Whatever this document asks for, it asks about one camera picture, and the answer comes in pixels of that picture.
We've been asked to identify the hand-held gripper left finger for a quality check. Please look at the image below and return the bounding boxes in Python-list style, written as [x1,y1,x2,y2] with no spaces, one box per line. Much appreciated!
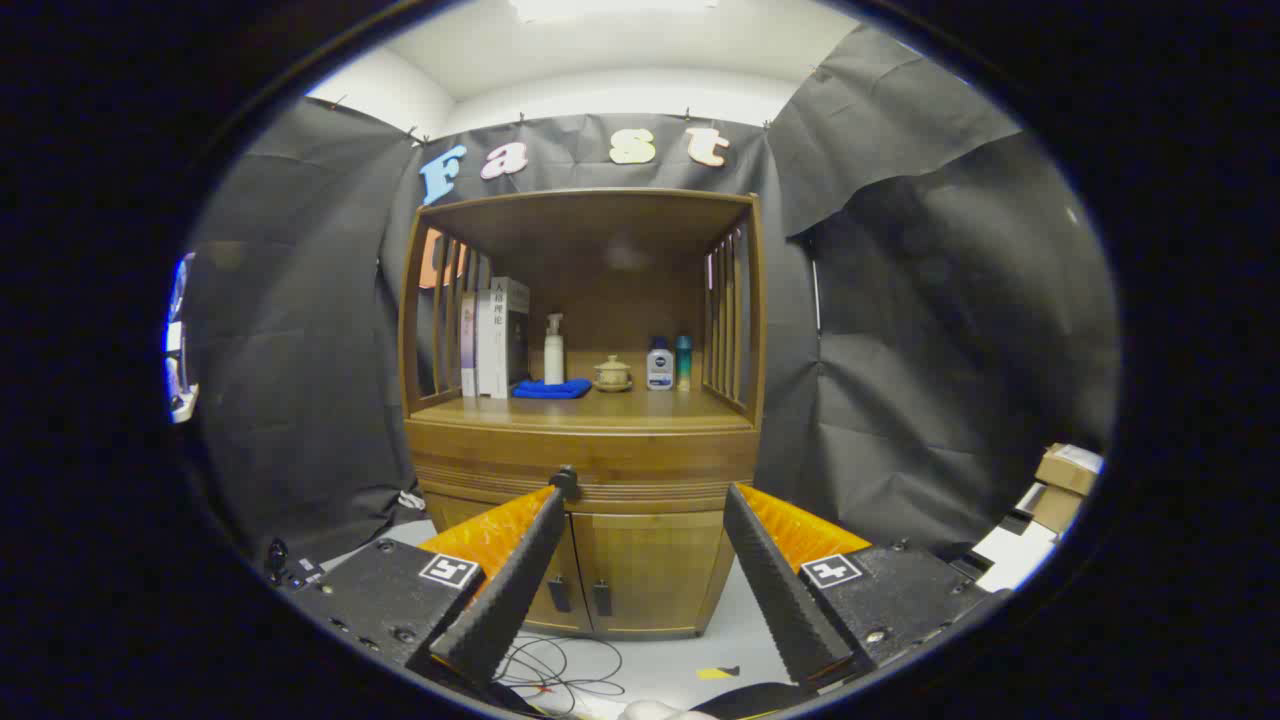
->
[285,485,578,701]

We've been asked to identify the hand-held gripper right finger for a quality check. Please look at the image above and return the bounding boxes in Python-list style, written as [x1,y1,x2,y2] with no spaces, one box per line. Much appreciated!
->
[722,483,1011,691]

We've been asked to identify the wooden drawer with black knob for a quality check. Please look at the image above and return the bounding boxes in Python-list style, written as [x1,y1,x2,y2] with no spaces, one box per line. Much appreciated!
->
[405,420,758,513]

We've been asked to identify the wooden cabinet door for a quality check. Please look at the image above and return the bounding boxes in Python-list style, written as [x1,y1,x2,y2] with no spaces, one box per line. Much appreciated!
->
[572,510,736,635]
[425,490,591,633]

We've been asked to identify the wooden countertop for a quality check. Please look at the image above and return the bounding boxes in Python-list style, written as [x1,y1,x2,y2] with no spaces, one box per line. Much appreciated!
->
[410,385,756,433]

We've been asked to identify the wooden cabinet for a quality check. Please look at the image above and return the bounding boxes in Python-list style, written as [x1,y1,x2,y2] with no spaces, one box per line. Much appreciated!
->
[397,188,769,641]

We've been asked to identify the blue folded cloth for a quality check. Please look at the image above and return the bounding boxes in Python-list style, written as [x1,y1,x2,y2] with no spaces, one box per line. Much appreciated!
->
[512,377,593,400]

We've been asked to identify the black power strip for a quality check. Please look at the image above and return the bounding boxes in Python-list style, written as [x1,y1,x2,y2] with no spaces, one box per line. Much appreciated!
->
[265,540,326,591]

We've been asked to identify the purple book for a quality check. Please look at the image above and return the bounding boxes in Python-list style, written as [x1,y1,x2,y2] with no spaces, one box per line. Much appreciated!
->
[460,292,479,397]

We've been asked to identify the white book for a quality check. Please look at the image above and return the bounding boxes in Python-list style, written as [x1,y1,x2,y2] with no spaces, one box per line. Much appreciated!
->
[476,277,531,399]

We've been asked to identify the cardboard box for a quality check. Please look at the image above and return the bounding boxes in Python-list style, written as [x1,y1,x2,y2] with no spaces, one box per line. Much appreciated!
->
[1035,443,1104,496]
[1030,487,1083,534]

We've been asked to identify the black floor cables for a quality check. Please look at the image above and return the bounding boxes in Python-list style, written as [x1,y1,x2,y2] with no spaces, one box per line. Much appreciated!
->
[495,635,626,716]

